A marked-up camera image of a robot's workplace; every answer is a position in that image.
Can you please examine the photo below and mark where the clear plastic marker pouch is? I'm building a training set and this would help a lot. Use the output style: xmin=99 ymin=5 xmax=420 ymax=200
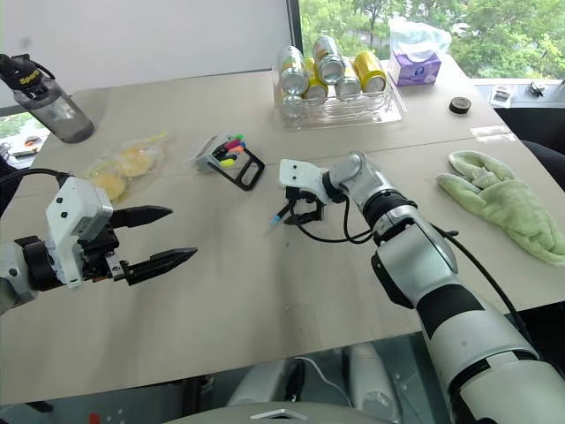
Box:
xmin=184 ymin=133 xmax=224 ymax=175

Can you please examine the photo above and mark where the plastic bag of yellow buns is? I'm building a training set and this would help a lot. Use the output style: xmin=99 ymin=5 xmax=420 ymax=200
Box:
xmin=82 ymin=129 xmax=174 ymax=205

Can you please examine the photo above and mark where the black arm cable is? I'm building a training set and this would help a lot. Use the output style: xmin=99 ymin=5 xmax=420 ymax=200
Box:
xmin=0 ymin=167 xmax=72 ymax=196
xmin=293 ymin=193 xmax=548 ymax=360

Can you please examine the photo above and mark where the thin white cable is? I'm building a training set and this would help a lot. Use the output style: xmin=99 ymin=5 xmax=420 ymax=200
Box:
xmin=291 ymin=354 xmax=355 ymax=406

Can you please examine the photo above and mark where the silver drink can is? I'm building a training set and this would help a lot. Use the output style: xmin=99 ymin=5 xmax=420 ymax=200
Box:
xmin=277 ymin=44 xmax=311 ymax=95
xmin=312 ymin=35 xmax=347 ymax=85
xmin=335 ymin=65 xmax=362 ymax=100

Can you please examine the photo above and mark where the black metal pen holder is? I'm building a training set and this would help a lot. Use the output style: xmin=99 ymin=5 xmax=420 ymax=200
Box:
xmin=210 ymin=144 xmax=267 ymax=193

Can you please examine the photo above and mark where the dark chair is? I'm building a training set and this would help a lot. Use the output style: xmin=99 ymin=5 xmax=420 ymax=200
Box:
xmin=493 ymin=104 xmax=565 ymax=178

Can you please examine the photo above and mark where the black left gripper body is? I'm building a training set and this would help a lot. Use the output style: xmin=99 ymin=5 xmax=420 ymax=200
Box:
xmin=78 ymin=222 xmax=134 ymax=284

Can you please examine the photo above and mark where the clear plastic can tray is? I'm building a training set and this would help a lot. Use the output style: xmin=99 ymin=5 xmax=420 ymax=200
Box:
xmin=272 ymin=79 xmax=403 ymax=130

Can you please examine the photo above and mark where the small grey box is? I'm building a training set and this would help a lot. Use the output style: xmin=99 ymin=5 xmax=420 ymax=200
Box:
xmin=491 ymin=83 xmax=516 ymax=107

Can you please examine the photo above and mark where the black tape roll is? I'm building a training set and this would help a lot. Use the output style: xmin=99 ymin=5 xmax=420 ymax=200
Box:
xmin=448 ymin=95 xmax=472 ymax=115

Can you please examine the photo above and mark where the grey sports water bottle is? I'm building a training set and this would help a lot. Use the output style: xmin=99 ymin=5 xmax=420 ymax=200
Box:
xmin=0 ymin=53 xmax=95 ymax=145

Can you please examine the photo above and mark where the small orange white gadget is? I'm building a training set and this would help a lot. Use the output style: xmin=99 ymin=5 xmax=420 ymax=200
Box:
xmin=9 ymin=135 xmax=47 ymax=158

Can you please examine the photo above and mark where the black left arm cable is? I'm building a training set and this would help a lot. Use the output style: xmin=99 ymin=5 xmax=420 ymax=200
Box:
xmin=0 ymin=167 xmax=72 ymax=196

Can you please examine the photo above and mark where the purple tissue box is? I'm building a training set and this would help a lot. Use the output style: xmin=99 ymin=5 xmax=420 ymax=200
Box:
xmin=388 ymin=48 xmax=443 ymax=87

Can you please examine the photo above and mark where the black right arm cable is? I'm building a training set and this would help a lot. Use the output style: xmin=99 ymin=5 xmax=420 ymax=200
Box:
xmin=293 ymin=193 xmax=548 ymax=360

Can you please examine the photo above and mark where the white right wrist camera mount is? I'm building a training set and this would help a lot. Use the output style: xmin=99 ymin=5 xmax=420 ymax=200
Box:
xmin=278 ymin=158 xmax=331 ymax=207

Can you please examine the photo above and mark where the yellow drink can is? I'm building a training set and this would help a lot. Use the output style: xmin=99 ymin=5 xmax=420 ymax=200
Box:
xmin=352 ymin=49 xmax=389 ymax=94
xmin=303 ymin=57 xmax=328 ymax=100

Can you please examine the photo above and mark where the silver rounded robot leg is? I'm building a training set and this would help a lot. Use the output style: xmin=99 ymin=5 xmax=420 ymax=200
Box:
xmin=347 ymin=343 xmax=403 ymax=424
xmin=227 ymin=358 xmax=306 ymax=406

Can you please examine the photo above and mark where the clear tape strip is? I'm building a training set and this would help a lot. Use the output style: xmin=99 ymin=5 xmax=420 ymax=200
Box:
xmin=469 ymin=125 xmax=516 ymax=142

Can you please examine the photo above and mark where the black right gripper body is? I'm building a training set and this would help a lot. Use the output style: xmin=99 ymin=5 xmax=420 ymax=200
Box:
xmin=284 ymin=185 xmax=327 ymax=221

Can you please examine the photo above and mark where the green towel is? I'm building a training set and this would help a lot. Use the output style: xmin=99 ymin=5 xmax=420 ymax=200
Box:
xmin=435 ymin=149 xmax=565 ymax=269

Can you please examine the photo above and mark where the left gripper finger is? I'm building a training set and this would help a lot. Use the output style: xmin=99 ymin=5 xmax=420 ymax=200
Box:
xmin=109 ymin=204 xmax=174 ymax=231
xmin=124 ymin=246 xmax=200 ymax=286

